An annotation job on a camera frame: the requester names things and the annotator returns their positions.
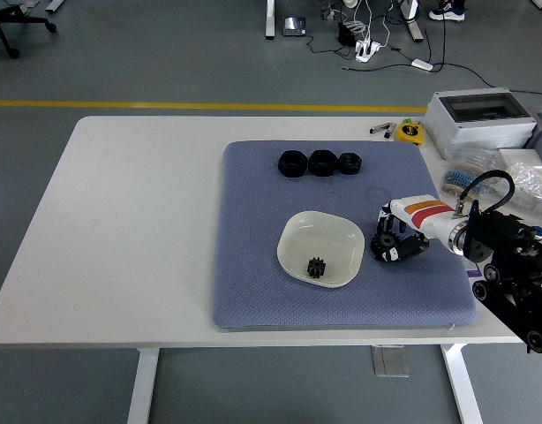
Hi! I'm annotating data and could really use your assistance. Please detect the yellow tape measure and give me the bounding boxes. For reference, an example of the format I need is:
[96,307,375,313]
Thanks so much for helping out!
[394,117,425,146]

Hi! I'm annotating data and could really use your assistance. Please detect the black desk phone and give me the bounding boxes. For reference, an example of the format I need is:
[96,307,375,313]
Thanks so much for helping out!
[282,16,308,37]

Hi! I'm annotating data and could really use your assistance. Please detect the grey electrical enclosure box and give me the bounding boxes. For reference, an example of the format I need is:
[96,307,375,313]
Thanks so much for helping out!
[423,87,537,159]

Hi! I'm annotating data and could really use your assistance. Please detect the small black hex nut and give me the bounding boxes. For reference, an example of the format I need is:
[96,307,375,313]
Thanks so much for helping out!
[337,151,364,176]

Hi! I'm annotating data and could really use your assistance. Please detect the small black gear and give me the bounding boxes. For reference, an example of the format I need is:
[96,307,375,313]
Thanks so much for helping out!
[306,256,327,280]

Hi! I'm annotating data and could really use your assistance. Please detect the white power strip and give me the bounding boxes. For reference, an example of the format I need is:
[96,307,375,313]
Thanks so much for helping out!
[354,39,382,64]

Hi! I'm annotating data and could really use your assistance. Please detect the white sneakers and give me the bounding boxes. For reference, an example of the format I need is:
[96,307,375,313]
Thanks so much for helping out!
[428,4,467,22]

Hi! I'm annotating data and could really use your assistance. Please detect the large black hex nut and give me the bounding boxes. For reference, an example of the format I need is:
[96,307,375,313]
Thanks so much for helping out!
[277,149,306,178]
[307,149,338,178]

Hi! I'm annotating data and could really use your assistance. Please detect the black small box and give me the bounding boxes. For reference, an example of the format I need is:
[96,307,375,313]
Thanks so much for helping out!
[336,21,358,46]

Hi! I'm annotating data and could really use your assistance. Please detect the white table leg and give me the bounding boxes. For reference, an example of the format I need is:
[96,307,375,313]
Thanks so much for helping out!
[127,347,160,424]
[440,344,484,424]

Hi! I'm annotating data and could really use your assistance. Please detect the clear bag of resistors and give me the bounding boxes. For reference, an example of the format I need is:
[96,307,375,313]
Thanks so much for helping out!
[440,146,513,198]

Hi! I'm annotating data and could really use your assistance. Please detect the blue-grey padded mat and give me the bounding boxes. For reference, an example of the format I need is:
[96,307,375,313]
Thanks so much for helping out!
[211,140,478,332]

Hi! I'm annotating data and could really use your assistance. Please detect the white square plate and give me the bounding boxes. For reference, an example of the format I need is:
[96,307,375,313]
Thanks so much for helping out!
[276,210,366,290]

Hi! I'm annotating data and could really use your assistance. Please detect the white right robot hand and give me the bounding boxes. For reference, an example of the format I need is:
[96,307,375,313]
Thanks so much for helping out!
[375,194,463,264]

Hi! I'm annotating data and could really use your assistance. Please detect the metal floor plate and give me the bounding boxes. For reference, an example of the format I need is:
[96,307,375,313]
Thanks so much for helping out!
[371,344,411,378]

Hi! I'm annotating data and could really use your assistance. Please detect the large black gear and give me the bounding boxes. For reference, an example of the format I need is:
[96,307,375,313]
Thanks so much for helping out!
[368,232,398,262]

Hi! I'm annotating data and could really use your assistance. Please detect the black floor cable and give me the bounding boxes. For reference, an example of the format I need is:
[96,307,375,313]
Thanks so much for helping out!
[340,42,542,96]

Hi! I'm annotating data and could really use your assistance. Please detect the white flat box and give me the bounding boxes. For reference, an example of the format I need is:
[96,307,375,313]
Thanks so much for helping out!
[498,148,542,174]

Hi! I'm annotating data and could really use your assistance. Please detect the black office chair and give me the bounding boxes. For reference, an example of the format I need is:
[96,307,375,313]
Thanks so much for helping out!
[0,0,58,59]

